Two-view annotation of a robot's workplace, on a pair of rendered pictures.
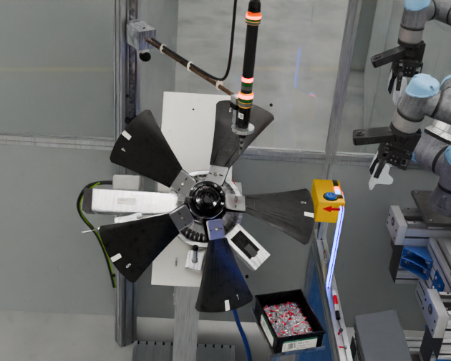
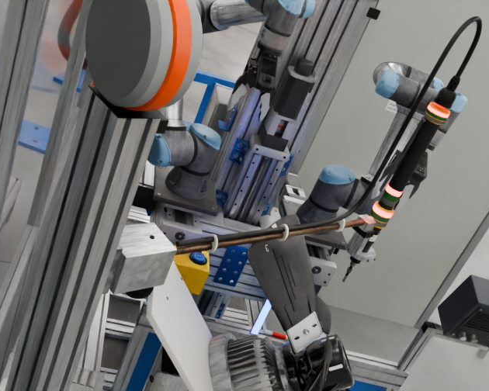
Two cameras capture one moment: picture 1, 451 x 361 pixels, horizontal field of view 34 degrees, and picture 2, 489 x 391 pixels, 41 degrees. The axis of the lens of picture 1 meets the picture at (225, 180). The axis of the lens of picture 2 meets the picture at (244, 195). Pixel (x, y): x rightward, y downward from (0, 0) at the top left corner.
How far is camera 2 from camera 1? 2.82 m
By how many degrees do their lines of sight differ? 86
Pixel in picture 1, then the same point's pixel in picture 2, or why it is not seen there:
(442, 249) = (215, 226)
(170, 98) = (157, 315)
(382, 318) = (481, 285)
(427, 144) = (181, 141)
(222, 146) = (291, 295)
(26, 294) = not seen: outside the picture
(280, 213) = not seen: hidden behind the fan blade
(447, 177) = (209, 161)
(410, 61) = not seen: hidden behind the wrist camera
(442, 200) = (202, 185)
